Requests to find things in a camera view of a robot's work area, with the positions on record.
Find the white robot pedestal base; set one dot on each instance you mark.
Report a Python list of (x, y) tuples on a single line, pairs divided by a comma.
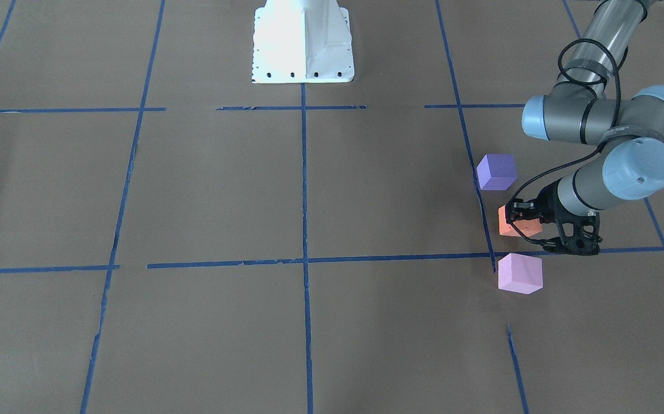
[(302, 42)]

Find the orange foam cube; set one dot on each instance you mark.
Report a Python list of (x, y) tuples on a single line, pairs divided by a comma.
[(527, 227)]

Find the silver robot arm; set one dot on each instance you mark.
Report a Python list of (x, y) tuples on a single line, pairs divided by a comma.
[(586, 107)]

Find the pink foam cube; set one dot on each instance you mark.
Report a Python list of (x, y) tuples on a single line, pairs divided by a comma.
[(519, 273)]

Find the purple foam cube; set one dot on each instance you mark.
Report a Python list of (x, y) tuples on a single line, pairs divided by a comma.
[(497, 171)]

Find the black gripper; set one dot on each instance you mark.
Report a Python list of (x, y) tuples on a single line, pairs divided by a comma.
[(545, 206)]

